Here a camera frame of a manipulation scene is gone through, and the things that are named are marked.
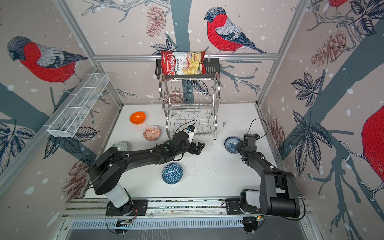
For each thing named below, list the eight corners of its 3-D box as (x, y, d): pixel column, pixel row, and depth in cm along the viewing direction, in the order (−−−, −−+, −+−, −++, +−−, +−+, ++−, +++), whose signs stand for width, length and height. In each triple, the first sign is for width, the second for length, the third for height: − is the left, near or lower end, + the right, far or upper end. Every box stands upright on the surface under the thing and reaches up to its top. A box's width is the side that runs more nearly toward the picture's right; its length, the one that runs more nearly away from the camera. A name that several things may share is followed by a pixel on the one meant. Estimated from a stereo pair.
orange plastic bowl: (130, 125, 109) (128, 121, 106) (133, 115, 115) (132, 111, 112) (144, 124, 109) (143, 121, 106) (147, 115, 115) (146, 111, 112)
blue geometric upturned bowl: (160, 179, 84) (158, 176, 81) (169, 163, 90) (168, 160, 87) (177, 187, 81) (176, 185, 78) (185, 170, 87) (185, 168, 84)
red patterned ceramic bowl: (143, 141, 100) (141, 138, 97) (146, 129, 107) (145, 125, 104) (159, 141, 100) (157, 138, 97) (161, 129, 107) (160, 125, 104)
